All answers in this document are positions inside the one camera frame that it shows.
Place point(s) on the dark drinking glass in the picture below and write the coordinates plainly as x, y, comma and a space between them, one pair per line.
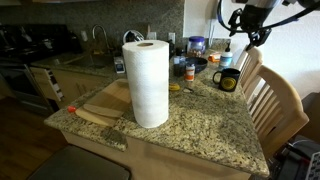
179, 69

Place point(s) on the dark grey bin lid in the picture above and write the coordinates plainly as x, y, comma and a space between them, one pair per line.
76, 165

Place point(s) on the light wooden slat-back chair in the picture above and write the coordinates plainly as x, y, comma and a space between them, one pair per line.
280, 110
251, 65

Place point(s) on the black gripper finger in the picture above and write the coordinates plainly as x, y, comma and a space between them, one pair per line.
252, 41
265, 35

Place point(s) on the clear jar with blue lid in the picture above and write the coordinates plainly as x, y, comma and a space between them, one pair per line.
196, 46

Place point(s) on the white bottle with blue label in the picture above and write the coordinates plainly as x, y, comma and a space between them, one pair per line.
225, 60

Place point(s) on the open wooden drawer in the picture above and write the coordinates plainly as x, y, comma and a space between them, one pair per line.
48, 83

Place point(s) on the white perforated crate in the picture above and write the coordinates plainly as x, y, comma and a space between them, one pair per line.
315, 166

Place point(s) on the white paper towel roll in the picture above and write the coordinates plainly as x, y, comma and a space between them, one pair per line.
148, 83

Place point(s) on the white wall outlet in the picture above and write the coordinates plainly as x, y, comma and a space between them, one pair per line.
84, 36
171, 37

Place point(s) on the flat wooden spatula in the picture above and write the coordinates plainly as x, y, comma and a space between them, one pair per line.
95, 118
104, 110

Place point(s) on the small white and blue box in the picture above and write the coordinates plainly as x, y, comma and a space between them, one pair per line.
119, 65

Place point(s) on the black mug with yellow logo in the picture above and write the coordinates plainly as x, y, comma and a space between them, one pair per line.
228, 80

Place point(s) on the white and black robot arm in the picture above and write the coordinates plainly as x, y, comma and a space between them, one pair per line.
263, 2

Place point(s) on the orange spice bottle white cap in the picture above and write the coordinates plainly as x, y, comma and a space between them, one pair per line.
189, 72

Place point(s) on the kitchen sink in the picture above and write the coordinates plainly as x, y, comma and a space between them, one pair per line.
90, 60

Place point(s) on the black stove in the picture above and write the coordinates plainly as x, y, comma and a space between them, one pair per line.
26, 56

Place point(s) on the dark blue bowl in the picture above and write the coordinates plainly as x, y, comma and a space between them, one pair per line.
199, 63

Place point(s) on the curved metal faucet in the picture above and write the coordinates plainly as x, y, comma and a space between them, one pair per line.
100, 33

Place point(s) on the yellow banana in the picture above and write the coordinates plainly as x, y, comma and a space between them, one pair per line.
174, 87

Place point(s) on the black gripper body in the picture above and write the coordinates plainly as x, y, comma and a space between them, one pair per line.
256, 18

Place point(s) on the wooden cutting board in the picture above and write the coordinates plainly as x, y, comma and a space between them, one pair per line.
111, 95

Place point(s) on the small orange cap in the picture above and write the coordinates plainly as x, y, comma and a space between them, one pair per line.
71, 109

